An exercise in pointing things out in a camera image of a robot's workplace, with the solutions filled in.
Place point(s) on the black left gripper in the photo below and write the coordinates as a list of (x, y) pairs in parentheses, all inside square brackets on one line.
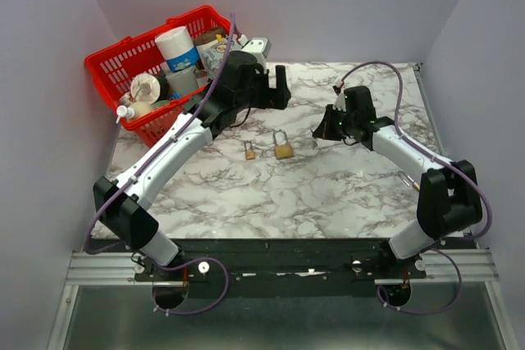
[(274, 98)]

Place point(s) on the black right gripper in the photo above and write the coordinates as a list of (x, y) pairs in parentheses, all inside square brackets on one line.
[(325, 129)]

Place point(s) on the brass padlock long shackle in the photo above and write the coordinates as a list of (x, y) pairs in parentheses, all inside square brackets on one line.
[(282, 147)]

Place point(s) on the small brass padlock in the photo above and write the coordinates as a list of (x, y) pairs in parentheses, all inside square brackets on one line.
[(249, 151)]

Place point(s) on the large brass padlock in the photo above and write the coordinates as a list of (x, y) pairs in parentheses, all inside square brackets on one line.
[(409, 181)]

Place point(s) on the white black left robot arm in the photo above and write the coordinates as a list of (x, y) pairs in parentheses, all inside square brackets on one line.
[(122, 204)]

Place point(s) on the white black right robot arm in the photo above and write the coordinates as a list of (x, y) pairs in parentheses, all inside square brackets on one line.
[(447, 199)]

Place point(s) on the grey cartoon snack bag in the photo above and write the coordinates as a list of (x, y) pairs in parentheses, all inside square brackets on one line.
[(211, 54)]

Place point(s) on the brown chocolate package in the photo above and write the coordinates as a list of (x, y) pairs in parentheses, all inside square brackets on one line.
[(210, 36)]

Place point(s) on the grey paper cup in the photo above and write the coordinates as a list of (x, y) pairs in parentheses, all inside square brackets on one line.
[(182, 83)]

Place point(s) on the white paper towel roll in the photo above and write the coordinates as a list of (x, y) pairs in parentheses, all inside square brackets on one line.
[(177, 48)]

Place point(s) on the white pump lotion bottle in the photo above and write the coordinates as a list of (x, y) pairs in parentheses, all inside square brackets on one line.
[(132, 112)]

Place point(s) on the red plastic shopping basket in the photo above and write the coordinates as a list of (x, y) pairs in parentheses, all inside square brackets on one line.
[(112, 70)]

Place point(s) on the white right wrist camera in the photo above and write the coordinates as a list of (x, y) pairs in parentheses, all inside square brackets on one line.
[(339, 104)]

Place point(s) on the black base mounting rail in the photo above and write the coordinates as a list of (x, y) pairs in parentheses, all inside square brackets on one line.
[(259, 268)]

